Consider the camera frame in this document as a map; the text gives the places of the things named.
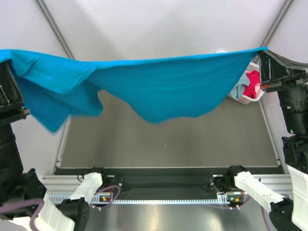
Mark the pink garment in basket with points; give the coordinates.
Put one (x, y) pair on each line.
(257, 89)

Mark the bright blue t shirt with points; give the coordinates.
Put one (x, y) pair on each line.
(55, 88)

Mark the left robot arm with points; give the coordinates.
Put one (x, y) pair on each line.
(24, 199)

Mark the grey-blue t shirt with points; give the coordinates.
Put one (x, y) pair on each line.
(239, 88)

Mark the right corner aluminium post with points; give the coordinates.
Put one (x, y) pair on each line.
(286, 6)

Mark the white plastic laundry basket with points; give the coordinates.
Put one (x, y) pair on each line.
(244, 99)

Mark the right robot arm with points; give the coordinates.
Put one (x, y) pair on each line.
(285, 214)

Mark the corner aluminium post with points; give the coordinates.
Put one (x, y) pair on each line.
(286, 6)
(54, 27)

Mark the red t shirt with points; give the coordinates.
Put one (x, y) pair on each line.
(254, 77)

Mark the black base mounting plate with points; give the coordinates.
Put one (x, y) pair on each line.
(158, 183)

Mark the aluminium frame rail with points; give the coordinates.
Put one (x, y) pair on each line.
(280, 183)

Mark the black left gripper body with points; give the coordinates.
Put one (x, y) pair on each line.
(10, 104)

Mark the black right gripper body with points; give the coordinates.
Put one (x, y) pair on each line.
(285, 79)

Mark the left corner aluminium post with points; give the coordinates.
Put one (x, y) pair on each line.
(54, 27)

